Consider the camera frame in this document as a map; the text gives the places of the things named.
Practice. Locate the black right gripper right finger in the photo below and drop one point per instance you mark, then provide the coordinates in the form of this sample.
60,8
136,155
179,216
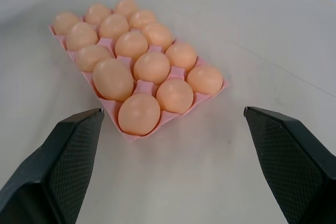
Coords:
294,166

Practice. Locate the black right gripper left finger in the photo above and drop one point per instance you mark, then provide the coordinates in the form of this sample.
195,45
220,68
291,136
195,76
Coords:
47,176

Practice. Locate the beige egg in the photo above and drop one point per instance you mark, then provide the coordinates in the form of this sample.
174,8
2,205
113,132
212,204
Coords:
97,13
113,79
114,26
67,22
131,45
204,79
81,36
151,68
157,36
126,7
180,56
139,115
93,57
174,95
142,19

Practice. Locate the pink egg tray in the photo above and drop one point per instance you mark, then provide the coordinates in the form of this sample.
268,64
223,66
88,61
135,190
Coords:
143,87

